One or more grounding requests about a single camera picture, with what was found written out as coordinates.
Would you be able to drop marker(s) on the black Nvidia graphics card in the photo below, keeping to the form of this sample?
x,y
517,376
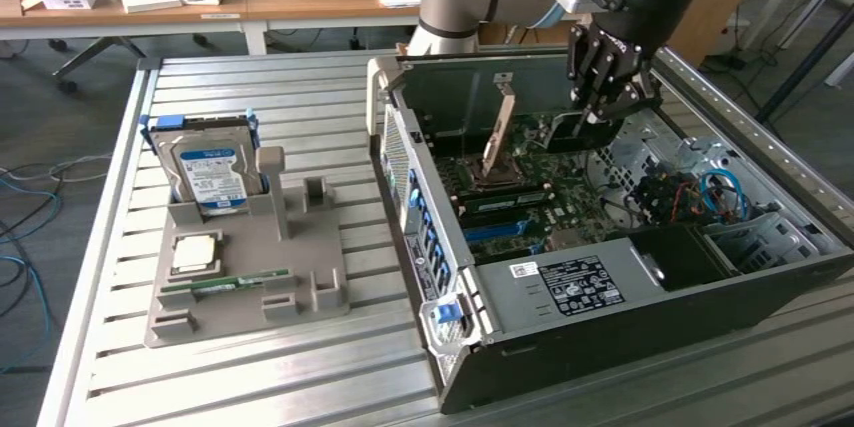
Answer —
x,y
581,139

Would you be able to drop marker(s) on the blue PCIe expansion slot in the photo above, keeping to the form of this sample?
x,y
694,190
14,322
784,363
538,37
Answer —
x,y
497,228
501,238

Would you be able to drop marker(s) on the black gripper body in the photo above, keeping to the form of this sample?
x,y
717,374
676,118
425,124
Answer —
x,y
648,17

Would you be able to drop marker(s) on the grey parts rack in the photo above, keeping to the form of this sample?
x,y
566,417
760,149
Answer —
x,y
254,267

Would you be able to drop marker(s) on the grey caster foot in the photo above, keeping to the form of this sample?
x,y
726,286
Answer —
x,y
101,54

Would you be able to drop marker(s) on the black rear panel latch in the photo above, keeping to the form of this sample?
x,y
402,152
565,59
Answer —
x,y
417,137

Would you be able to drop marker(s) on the dark metal pole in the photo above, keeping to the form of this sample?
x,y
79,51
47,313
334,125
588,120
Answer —
x,y
804,54

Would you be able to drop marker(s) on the dark installed RAM stick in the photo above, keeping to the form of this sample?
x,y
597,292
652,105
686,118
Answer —
x,y
508,201

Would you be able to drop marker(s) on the grey chipset heatsink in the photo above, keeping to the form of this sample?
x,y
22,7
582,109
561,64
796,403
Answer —
x,y
569,239

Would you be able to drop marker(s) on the blue case release latch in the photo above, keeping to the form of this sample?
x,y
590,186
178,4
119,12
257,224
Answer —
x,y
447,311

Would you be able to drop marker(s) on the silver CPU chip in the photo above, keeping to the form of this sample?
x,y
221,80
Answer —
x,y
193,253

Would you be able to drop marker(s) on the wooden cabinet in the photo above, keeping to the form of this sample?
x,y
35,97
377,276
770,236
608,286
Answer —
x,y
734,12

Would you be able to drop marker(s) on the silver metal disk bay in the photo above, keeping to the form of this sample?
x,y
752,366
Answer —
x,y
768,242

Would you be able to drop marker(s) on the grey power supply unit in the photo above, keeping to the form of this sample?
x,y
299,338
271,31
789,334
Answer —
x,y
521,292

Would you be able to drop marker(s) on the hard disk in blue caddy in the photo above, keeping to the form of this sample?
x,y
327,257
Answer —
x,y
207,177

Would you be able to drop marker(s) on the perforated metal drive cage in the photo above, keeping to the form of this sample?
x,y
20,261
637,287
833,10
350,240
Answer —
x,y
634,157

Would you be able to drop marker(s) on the open black PC case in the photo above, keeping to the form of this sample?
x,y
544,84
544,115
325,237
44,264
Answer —
x,y
601,347

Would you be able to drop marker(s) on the green RAM stick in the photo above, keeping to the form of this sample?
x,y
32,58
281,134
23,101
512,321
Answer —
x,y
227,283

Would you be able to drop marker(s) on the metal CPU socket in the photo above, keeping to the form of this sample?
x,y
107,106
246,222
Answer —
x,y
509,179

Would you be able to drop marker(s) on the black plastic shroud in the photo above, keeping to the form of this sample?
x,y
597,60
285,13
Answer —
x,y
681,257

